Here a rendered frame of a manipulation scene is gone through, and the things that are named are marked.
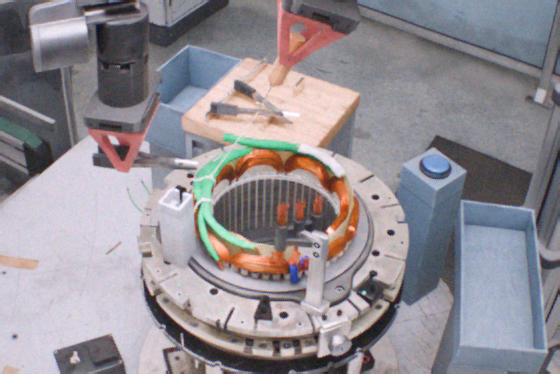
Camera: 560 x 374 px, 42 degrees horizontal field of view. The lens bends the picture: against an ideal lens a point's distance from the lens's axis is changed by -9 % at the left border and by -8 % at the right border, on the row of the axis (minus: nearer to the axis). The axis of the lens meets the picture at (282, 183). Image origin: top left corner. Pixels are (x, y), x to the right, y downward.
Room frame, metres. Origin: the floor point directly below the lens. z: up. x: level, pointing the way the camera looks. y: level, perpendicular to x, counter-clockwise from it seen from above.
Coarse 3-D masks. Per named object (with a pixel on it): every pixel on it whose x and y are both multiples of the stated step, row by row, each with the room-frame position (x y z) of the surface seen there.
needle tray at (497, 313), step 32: (480, 224) 0.76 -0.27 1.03; (512, 224) 0.75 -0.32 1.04; (480, 256) 0.70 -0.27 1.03; (512, 256) 0.70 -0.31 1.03; (480, 288) 0.64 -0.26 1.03; (512, 288) 0.64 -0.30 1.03; (448, 320) 0.68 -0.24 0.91; (480, 320) 0.59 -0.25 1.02; (512, 320) 0.59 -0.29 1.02; (544, 320) 0.56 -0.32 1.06; (448, 352) 0.62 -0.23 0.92; (480, 352) 0.52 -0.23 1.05; (512, 352) 0.51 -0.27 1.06; (544, 352) 0.51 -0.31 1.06
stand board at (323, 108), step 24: (240, 72) 1.04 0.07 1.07; (264, 72) 1.05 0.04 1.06; (216, 96) 0.97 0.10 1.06; (240, 96) 0.98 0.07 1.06; (264, 96) 0.98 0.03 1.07; (288, 96) 0.98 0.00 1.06; (312, 96) 0.99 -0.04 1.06; (336, 96) 0.99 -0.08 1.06; (192, 120) 0.91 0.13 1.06; (216, 120) 0.91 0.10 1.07; (240, 120) 0.92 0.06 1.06; (312, 120) 0.92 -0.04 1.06; (336, 120) 0.93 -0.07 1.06; (312, 144) 0.87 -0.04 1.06
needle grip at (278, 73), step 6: (294, 36) 0.67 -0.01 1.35; (300, 36) 0.67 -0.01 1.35; (294, 42) 0.66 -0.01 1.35; (300, 42) 0.67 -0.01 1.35; (294, 48) 0.66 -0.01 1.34; (276, 60) 0.67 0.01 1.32; (276, 66) 0.67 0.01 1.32; (282, 66) 0.67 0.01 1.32; (288, 66) 0.67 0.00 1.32; (270, 72) 0.67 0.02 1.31; (276, 72) 0.67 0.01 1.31; (282, 72) 0.67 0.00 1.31; (288, 72) 0.67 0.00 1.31; (270, 78) 0.67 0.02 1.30; (276, 78) 0.67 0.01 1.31; (282, 78) 0.67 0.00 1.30; (276, 84) 0.67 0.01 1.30
